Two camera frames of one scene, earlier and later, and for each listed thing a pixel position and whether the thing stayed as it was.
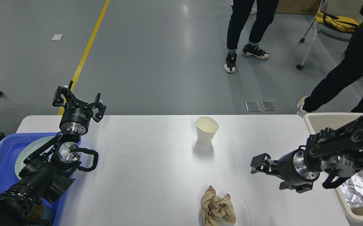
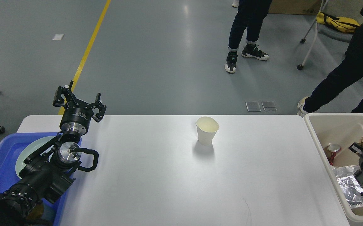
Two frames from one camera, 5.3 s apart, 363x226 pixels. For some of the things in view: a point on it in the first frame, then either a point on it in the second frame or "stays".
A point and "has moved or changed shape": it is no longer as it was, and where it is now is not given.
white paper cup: [206, 128] stays
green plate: [31, 148] has moved or changed shape
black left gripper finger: [58, 100] stays
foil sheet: [357, 193] stays
